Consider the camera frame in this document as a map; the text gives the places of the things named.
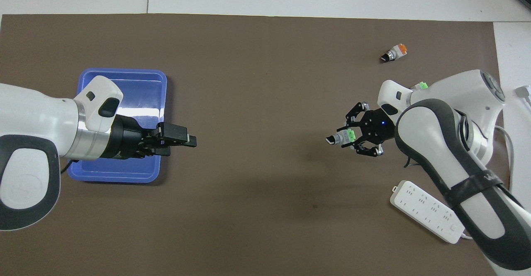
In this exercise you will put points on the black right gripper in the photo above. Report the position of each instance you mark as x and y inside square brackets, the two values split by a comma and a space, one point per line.
[379, 126]

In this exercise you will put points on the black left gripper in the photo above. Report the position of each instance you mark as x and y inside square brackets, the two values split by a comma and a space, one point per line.
[124, 137]

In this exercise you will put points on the green selector switch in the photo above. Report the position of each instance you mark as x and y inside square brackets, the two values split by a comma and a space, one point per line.
[422, 86]
[342, 137]

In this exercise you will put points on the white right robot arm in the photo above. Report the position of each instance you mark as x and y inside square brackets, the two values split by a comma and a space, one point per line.
[456, 97]

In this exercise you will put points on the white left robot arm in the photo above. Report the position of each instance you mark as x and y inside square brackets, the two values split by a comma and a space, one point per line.
[33, 114]

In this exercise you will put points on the blue plastic tray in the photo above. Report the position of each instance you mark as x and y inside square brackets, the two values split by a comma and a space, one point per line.
[137, 89]

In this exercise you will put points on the white power strip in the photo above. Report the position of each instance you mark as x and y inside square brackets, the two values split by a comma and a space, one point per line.
[419, 203]

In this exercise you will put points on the brown table mat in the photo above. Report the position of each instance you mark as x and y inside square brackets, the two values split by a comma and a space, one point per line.
[265, 101]

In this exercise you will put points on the orange selector switch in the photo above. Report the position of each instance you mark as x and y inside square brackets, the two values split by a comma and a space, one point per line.
[397, 52]

